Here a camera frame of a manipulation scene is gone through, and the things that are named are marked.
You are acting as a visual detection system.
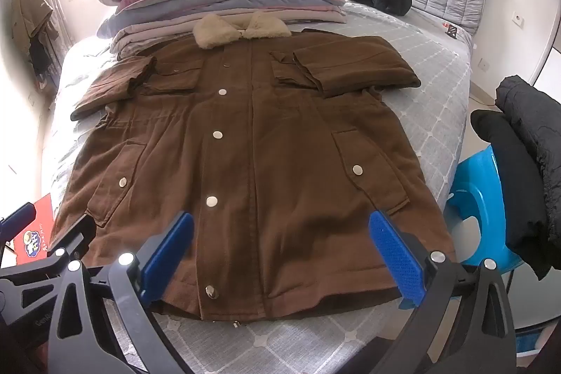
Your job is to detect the brown coat with fleece collar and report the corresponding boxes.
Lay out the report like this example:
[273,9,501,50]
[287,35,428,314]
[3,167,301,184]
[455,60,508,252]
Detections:
[50,11,457,322]

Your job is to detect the red paper bag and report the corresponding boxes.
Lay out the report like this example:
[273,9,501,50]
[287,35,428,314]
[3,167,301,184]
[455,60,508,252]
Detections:
[9,193,60,267]

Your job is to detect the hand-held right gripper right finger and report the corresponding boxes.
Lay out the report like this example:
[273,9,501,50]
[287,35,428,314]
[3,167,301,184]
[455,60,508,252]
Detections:
[368,210,518,374]

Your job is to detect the bed with grey checked sheet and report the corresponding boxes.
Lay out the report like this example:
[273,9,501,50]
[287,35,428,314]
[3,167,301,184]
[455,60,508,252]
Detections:
[44,0,476,374]

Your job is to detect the black quilted jacket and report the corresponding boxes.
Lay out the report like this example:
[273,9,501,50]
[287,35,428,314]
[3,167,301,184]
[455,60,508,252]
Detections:
[495,75,561,226]

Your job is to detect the blue plastic stool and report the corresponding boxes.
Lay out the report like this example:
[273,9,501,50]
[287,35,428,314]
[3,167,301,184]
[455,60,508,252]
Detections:
[447,146,533,274]

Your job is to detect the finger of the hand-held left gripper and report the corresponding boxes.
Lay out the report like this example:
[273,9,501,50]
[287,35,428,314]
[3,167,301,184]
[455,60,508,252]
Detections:
[0,202,36,245]
[41,215,97,270]

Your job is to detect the olive green jacket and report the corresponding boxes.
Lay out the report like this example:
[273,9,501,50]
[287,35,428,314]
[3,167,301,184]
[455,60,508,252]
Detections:
[11,0,60,77]

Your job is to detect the black smooth garment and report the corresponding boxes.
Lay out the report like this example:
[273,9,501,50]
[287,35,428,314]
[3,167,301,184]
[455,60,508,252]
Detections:
[470,109,553,280]

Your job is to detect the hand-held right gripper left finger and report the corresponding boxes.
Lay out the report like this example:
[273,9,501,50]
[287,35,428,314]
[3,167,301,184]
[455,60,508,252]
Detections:
[47,211,196,374]

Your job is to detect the stack of folded clothes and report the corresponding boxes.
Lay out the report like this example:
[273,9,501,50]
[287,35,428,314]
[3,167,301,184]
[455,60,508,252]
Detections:
[96,0,316,39]

